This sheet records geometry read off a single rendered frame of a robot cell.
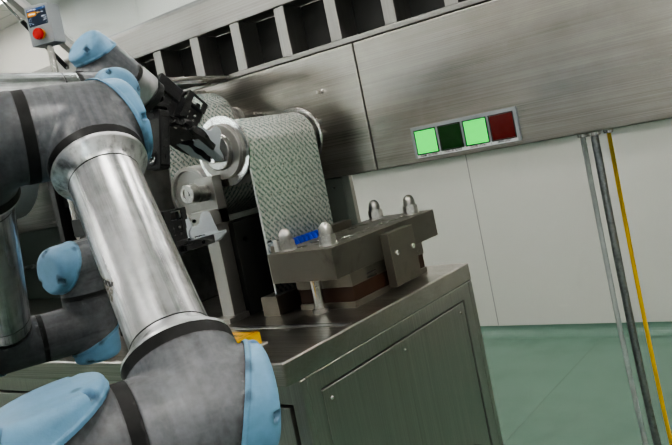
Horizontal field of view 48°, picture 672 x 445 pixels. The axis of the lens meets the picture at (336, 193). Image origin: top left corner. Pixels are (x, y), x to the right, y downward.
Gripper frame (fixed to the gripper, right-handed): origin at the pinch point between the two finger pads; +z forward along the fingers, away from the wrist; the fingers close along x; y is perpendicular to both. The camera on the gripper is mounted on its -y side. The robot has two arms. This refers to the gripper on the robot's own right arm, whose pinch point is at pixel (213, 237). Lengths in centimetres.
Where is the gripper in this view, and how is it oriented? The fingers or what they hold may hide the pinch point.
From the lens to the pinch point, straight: 145.9
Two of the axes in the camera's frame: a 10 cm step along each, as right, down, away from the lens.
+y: -2.0, -9.8, -0.5
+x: -7.9, 1.3, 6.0
